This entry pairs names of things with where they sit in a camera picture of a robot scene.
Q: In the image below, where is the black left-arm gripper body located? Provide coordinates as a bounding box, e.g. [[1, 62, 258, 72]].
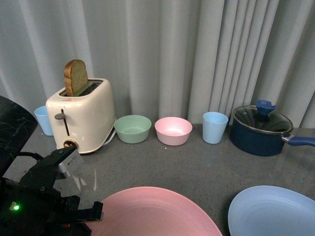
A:
[[0, 146, 77, 229]]

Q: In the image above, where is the pink plate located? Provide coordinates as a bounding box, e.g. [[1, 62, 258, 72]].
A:
[[87, 187, 221, 236]]

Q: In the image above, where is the green bowl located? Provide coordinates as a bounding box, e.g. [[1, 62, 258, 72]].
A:
[[114, 115, 152, 144]]

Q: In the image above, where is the slice of brown bread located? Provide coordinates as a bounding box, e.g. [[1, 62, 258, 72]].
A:
[[64, 59, 88, 97]]

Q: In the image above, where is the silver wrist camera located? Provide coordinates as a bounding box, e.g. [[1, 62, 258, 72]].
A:
[[57, 149, 83, 179]]

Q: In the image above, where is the light blue cup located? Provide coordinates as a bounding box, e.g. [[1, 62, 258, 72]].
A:
[[202, 112, 228, 144], [34, 106, 53, 136]]

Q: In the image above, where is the light blue plate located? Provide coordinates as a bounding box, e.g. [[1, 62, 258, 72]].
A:
[[228, 186, 315, 236]]

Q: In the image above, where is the white toaster cable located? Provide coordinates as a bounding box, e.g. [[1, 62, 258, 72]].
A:
[[100, 130, 117, 148]]

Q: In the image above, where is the pink bowl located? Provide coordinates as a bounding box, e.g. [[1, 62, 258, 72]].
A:
[[155, 117, 192, 146]]

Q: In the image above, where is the grey curtain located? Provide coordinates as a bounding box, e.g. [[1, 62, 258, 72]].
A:
[[0, 0, 315, 128]]

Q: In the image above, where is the glass lid with blue knob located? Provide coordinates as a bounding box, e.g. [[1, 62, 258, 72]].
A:
[[232, 100, 293, 134]]

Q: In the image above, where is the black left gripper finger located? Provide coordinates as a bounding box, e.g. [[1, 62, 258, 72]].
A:
[[77, 202, 103, 222]]

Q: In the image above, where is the dark blue saucepan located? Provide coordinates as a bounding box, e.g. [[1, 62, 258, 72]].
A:
[[230, 120, 315, 156]]

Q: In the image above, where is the cream toaster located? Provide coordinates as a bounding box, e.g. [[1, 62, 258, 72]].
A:
[[46, 78, 116, 154]]

